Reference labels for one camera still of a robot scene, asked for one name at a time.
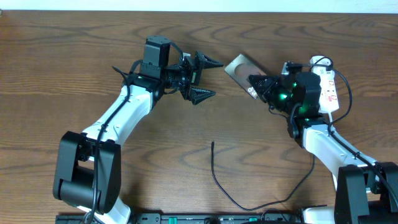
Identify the white power strip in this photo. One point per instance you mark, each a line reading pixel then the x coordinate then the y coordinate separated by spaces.
pixel 328 99

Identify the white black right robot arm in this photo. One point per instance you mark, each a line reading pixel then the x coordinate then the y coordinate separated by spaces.
pixel 366 190

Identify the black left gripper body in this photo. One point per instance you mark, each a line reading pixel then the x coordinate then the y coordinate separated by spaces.
pixel 189 76

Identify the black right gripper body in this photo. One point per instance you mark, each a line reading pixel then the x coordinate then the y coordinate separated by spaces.
pixel 278 96

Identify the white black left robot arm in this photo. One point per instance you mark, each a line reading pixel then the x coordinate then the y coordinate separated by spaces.
pixel 88 168

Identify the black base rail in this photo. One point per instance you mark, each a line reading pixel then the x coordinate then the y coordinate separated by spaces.
pixel 156 218

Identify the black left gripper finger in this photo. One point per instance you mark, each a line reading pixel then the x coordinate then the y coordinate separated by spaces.
pixel 198 95
pixel 203 61

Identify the white USB charger adapter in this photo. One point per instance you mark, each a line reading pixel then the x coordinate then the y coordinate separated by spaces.
pixel 322 66

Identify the silver Galaxy smartphone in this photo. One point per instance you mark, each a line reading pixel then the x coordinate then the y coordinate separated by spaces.
pixel 240 69

